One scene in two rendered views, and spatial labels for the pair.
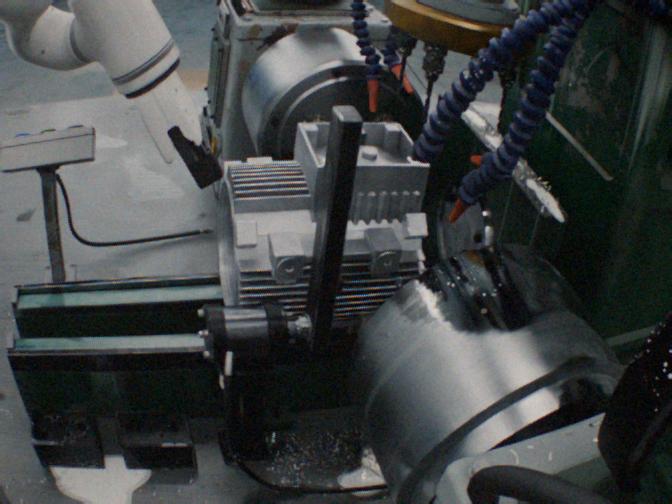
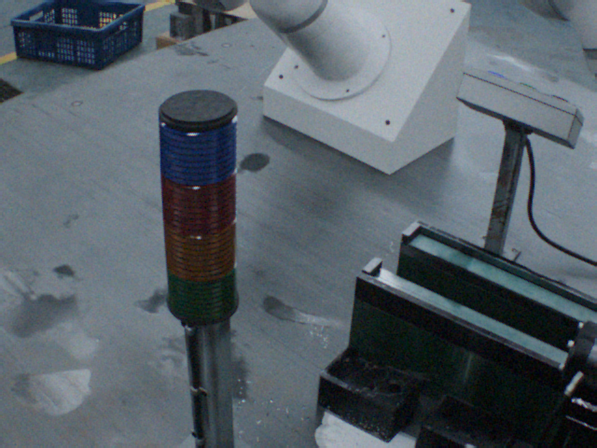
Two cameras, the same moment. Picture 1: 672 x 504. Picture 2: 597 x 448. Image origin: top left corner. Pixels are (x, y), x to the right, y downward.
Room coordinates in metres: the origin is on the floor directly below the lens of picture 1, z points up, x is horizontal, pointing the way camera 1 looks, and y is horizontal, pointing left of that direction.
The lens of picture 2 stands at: (0.01, -0.15, 1.48)
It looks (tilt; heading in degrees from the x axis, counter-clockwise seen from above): 35 degrees down; 55
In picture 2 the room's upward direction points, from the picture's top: 3 degrees clockwise
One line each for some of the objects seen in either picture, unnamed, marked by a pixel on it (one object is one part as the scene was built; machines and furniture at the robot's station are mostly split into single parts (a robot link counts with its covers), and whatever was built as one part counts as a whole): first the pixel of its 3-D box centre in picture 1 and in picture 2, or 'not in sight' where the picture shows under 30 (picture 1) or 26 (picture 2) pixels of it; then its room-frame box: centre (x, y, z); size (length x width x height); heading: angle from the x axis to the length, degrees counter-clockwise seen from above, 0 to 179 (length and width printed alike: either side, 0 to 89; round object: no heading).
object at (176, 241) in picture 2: not in sight; (200, 237); (0.25, 0.33, 1.10); 0.06 x 0.06 x 0.04
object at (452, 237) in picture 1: (462, 234); not in sight; (0.76, -0.15, 1.02); 0.15 x 0.02 x 0.15; 21
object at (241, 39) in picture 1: (286, 72); not in sight; (1.28, 0.15, 0.99); 0.35 x 0.31 x 0.37; 21
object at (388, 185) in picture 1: (357, 170); not in sight; (0.70, -0.01, 1.11); 0.12 x 0.11 x 0.07; 109
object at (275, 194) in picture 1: (312, 243); not in sight; (0.69, 0.03, 1.02); 0.20 x 0.19 x 0.19; 109
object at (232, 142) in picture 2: not in sight; (198, 140); (0.25, 0.33, 1.19); 0.06 x 0.06 x 0.04
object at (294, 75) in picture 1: (320, 95); not in sight; (1.06, 0.06, 1.04); 0.37 x 0.25 x 0.25; 21
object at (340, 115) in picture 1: (328, 236); not in sight; (0.55, 0.01, 1.12); 0.04 x 0.03 x 0.26; 111
